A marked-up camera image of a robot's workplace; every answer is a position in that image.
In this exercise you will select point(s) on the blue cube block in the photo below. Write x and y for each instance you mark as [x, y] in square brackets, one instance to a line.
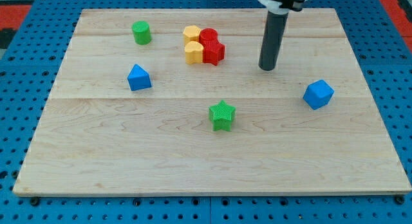
[318, 94]

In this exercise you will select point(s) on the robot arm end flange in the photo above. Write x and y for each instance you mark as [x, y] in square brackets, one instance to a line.
[282, 7]

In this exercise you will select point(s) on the green star block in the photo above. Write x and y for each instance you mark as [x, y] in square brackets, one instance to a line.
[222, 116]

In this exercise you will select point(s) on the red star block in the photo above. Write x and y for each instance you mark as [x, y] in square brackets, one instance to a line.
[213, 52]

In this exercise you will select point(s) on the wooden board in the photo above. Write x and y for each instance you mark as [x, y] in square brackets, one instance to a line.
[97, 138]

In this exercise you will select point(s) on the yellow heart block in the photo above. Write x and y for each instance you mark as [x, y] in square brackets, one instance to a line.
[193, 52]

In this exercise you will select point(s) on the red cylinder block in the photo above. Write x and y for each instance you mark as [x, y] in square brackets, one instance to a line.
[208, 36]

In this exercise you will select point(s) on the blue triangle block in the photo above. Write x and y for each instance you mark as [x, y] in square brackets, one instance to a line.
[138, 78]

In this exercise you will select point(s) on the yellow hexagon block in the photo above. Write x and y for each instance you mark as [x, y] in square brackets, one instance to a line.
[191, 33]

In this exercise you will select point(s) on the green cylinder block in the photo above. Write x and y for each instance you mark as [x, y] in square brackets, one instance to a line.
[141, 32]

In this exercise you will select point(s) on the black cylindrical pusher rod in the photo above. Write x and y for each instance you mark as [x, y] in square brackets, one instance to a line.
[272, 39]

